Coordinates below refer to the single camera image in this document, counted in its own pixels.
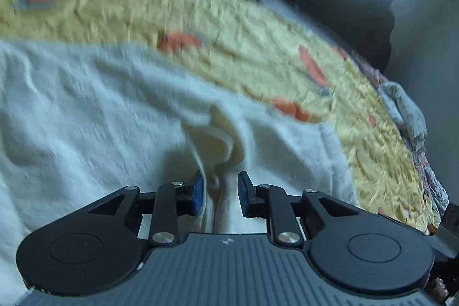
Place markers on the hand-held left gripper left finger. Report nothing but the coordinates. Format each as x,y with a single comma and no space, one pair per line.
198,196

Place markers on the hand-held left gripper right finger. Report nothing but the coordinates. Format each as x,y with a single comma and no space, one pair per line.
244,196

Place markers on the white towel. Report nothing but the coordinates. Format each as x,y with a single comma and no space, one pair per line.
89,119

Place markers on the brown floral cloth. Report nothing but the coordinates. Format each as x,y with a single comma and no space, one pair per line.
430,177

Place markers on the light patterned cloth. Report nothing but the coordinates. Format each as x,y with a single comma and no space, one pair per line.
405,109

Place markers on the yellow printed blanket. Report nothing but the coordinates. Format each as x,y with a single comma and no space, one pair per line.
233,40

